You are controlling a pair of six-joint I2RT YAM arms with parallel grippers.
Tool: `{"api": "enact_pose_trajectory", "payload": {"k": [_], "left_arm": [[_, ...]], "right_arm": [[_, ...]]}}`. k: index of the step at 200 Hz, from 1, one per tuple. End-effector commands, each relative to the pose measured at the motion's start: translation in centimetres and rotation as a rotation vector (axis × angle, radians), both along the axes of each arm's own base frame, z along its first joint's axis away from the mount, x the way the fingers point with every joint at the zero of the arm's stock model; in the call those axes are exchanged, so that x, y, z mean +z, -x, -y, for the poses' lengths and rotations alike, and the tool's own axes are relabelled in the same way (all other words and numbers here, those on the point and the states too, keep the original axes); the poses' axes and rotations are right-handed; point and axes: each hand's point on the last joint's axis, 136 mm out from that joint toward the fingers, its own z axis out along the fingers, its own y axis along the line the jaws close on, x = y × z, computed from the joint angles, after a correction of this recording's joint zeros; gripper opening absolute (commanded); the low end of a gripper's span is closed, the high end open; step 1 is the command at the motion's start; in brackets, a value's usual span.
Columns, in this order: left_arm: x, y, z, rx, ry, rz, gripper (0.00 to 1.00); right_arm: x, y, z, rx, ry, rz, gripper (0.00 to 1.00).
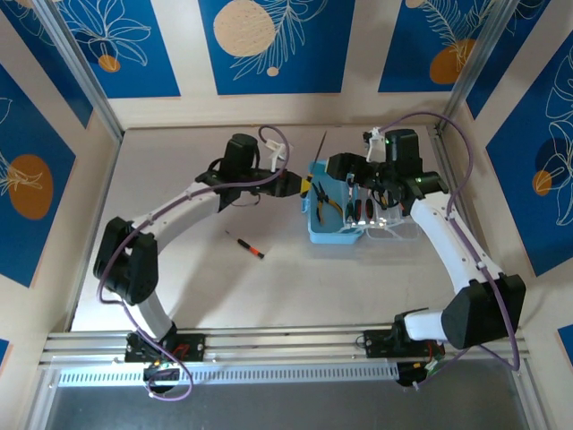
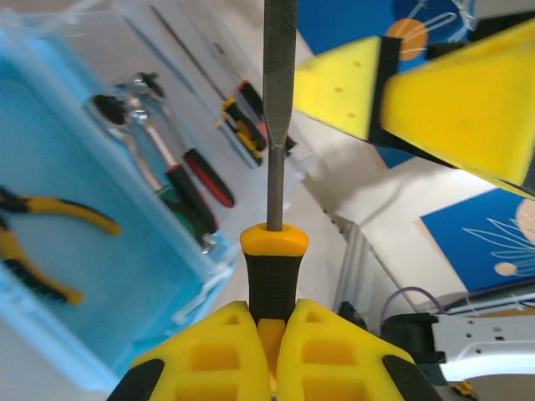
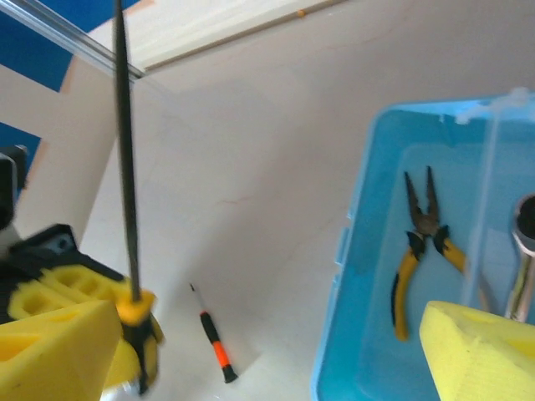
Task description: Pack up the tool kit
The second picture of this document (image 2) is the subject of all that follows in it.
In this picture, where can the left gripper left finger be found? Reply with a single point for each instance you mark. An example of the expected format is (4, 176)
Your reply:
(209, 363)

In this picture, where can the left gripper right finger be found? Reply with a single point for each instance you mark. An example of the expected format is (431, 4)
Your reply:
(334, 363)

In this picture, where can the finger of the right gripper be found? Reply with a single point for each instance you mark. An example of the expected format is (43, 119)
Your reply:
(460, 104)
(338, 92)

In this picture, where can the orange black screwdriver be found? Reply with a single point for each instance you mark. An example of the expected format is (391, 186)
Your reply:
(251, 94)

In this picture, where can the yellow black screwdriver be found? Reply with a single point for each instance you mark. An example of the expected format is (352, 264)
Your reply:
(246, 138)

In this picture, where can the yellow black pliers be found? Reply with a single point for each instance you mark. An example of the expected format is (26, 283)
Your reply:
(75, 209)

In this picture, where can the blue plastic tool box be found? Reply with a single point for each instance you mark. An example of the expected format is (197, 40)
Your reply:
(62, 146)

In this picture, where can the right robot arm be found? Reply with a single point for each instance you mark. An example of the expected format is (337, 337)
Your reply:
(480, 346)

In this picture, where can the blue floral wall panel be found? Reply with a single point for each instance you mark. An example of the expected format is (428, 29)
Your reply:
(460, 250)
(342, 21)

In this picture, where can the aluminium side rail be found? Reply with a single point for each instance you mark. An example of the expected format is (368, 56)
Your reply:
(359, 267)

